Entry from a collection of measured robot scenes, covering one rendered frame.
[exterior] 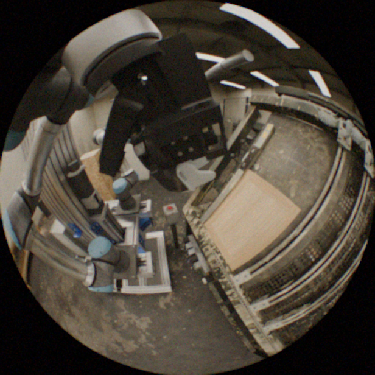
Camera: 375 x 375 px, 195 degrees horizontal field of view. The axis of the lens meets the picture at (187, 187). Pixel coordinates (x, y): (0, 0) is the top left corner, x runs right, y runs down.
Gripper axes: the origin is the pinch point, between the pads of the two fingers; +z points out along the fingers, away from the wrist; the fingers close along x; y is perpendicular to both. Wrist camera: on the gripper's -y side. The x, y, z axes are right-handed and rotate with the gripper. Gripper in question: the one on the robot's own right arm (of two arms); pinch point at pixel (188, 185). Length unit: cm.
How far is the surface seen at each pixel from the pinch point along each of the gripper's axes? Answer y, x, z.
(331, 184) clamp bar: 63, -7, 25
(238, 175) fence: 23, 29, 51
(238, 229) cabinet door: 12, -6, 60
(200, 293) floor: -43, -78, 131
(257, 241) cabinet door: 21, -16, 54
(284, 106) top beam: 70, 49, 17
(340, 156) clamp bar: 77, 1, 17
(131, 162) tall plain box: -178, 195, 113
